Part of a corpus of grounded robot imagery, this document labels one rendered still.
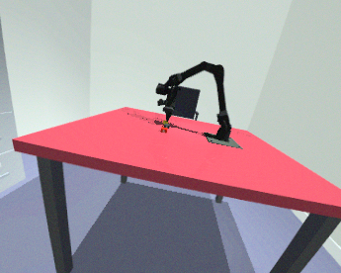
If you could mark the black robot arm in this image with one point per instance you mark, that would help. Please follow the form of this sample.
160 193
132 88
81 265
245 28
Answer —
223 119

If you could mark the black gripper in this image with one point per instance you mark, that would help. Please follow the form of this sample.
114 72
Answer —
169 109

